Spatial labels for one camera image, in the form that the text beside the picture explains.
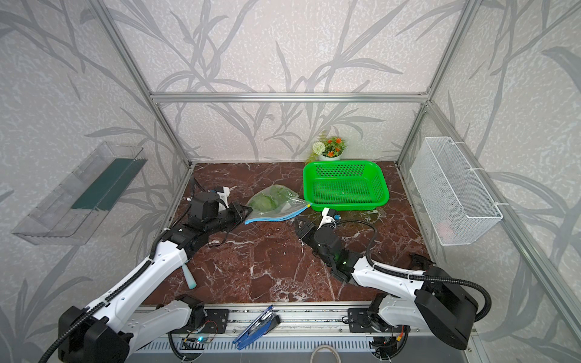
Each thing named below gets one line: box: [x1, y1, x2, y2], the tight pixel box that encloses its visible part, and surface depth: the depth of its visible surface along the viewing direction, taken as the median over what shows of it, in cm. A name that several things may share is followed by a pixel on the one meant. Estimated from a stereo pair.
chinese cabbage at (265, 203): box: [248, 186, 295, 212], surface depth 88 cm
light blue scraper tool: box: [181, 263, 198, 290], surface depth 82 cm
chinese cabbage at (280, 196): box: [270, 185, 293, 209], surface depth 89 cm
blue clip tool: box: [232, 304, 282, 350], surface depth 72 cm
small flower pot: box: [305, 130, 348, 166], surface depth 110 cm
